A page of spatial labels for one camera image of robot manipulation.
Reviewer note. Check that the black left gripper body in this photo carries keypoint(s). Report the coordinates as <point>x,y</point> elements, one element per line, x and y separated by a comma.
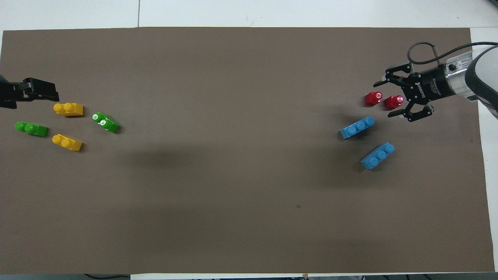
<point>9,93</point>

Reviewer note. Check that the green two-stud block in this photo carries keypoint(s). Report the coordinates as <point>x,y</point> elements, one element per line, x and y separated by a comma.
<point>32,128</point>
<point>106,122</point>

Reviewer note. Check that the yellow two-stud block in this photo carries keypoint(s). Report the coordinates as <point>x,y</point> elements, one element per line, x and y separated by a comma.
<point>67,142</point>
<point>69,109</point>

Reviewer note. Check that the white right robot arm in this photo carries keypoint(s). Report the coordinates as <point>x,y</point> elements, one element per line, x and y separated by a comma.
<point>482,74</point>

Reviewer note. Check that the brown table mat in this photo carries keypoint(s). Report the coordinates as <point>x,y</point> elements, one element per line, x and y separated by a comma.
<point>249,194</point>

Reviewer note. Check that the blue three-stud block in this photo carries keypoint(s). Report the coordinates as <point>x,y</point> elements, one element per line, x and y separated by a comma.
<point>358,127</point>
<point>377,156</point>

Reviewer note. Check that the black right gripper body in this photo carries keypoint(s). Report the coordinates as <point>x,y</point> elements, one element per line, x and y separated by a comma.
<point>430,85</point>

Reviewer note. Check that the red one-stud block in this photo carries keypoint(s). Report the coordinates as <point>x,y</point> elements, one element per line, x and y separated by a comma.
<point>372,98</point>
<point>393,102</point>

